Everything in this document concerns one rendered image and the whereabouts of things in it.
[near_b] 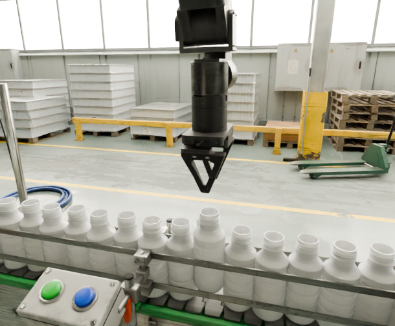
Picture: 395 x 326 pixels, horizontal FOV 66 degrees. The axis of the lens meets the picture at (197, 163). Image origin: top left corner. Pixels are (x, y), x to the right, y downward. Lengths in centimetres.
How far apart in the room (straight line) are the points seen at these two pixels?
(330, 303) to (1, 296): 71
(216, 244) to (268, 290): 12
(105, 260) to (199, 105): 38
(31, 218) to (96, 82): 619
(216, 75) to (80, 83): 666
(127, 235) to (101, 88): 628
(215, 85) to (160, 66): 761
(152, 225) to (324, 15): 478
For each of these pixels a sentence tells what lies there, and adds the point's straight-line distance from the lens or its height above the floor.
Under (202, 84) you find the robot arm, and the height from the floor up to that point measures 143.
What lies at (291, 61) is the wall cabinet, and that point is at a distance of 718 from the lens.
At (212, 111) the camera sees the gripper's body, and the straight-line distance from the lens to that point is 46.
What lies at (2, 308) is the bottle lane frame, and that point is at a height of 91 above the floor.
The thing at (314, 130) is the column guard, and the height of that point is 51.
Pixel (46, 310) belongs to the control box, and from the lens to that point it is 55.
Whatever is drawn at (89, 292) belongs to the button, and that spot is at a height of 112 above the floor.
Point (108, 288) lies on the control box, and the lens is 53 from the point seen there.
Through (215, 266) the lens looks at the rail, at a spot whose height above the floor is 111.
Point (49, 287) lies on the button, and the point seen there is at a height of 112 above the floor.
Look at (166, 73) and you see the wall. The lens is 800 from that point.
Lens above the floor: 145
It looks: 18 degrees down
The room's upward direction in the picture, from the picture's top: straight up
